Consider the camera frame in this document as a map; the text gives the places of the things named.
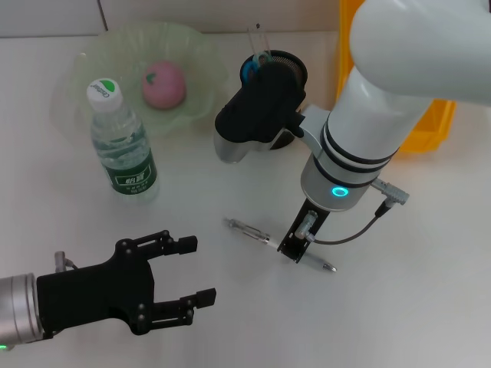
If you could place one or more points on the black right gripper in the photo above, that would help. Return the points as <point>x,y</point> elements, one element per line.
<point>307,222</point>

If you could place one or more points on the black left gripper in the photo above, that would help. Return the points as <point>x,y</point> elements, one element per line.
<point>90,293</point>

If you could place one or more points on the clear grey ballpoint pen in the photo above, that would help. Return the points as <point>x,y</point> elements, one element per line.
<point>249,232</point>

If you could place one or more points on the clear green-label water bottle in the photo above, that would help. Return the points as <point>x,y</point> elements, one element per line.
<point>126,153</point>

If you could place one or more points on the pink peach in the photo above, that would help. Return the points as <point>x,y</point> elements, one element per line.
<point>165,86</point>

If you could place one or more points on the transparent plastic ruler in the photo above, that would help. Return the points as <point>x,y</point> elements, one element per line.
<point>256,40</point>

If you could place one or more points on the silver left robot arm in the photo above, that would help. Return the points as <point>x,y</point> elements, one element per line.
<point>17,306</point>

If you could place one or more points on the black mesh pen holder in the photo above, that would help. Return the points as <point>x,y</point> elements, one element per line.
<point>297,69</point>

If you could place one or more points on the green glass fruit plate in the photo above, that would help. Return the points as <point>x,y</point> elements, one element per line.
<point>180,50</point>

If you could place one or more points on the yellow plastic bin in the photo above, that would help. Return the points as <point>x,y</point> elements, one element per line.
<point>433,126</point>

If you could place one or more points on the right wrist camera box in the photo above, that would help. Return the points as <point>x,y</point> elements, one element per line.
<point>257,111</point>

